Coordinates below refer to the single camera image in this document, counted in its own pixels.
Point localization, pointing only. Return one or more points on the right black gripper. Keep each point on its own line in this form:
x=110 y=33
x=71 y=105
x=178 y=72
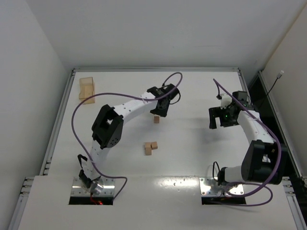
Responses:
x=216 y=113

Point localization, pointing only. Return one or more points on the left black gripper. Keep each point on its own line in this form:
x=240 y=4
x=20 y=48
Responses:
x=158 y=111

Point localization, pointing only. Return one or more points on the wooden cube four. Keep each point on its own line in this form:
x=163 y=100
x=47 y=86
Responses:
x=156 y=119

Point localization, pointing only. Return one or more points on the wooden cube three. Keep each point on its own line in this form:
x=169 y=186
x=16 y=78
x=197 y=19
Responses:
x=154 y=145

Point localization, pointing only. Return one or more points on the wooden cube two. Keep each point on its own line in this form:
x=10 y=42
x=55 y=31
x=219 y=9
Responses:
x=147 y=145

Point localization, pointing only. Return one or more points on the wooden cube five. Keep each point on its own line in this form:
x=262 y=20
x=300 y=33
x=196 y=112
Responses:
x=148 y=151

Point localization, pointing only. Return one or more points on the wooden block box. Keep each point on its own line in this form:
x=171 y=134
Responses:
x=87 y=88

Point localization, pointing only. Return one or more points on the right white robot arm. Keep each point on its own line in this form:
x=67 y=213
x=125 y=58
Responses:
x=264 y=159

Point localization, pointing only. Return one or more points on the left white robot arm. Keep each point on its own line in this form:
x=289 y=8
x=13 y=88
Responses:
x=108 y=125

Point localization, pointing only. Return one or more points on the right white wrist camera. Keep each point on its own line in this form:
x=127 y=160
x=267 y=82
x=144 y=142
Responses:
x=225 y=100

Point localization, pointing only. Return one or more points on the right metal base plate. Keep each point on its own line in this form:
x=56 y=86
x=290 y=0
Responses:
x=209 y=188

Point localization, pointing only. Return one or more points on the metal base plate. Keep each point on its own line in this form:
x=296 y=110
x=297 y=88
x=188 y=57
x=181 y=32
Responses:
x=209 y=188
x=102 y=187

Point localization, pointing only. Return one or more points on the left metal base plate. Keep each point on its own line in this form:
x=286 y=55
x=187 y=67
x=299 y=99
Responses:
x=102 y=187

